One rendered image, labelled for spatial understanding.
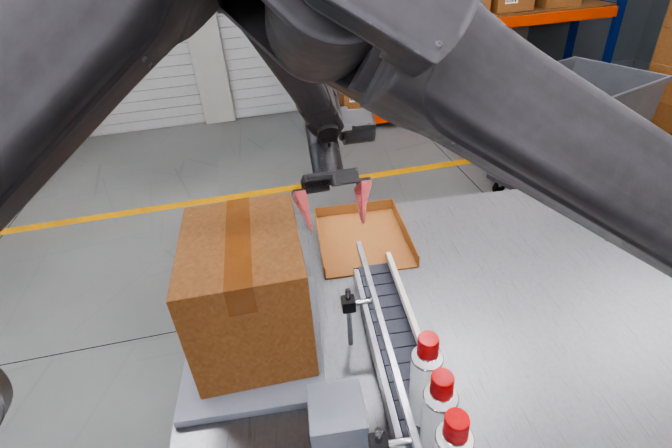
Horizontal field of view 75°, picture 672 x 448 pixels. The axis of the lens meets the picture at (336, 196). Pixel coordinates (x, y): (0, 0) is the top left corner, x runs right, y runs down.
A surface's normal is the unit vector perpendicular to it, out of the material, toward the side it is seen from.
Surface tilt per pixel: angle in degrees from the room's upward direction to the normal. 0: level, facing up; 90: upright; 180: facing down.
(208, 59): 90
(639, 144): 60
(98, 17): 68
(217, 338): 90
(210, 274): 0
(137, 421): 0
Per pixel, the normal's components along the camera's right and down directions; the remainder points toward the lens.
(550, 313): -0.06, -0.85
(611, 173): 0.13, 0.11
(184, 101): 0.20, 0.50
